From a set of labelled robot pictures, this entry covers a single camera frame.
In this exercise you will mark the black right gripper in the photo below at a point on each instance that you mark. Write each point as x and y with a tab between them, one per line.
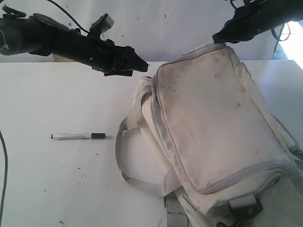
248	21

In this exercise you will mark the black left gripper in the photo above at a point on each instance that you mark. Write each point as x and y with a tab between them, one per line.
106	57

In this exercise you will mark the white marker black cap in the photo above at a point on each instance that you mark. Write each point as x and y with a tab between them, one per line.
79	136

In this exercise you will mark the white canvas zipper bag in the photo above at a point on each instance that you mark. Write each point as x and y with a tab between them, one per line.
227	161

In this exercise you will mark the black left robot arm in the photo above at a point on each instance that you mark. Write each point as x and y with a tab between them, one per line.
41	35

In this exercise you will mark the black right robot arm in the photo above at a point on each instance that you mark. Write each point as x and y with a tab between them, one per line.
281	11

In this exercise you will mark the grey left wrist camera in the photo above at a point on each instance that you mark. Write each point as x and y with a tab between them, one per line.
104	23

